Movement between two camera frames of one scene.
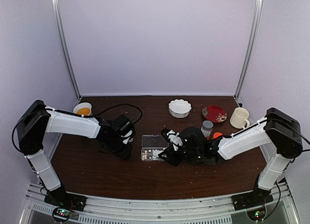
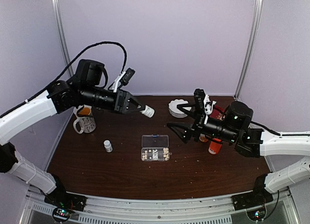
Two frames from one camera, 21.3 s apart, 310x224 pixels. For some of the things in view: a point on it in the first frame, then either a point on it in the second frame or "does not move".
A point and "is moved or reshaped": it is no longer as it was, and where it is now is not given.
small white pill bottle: [156, 152] is moved or reshaped
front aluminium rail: [211, 210] does not move
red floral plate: [214, 114] does not move
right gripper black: [172, 159] -> [186, 127]
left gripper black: [124, 154] -> [121, 103]
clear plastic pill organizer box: [151, 146] does not move
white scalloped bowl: [179, 108] does not move
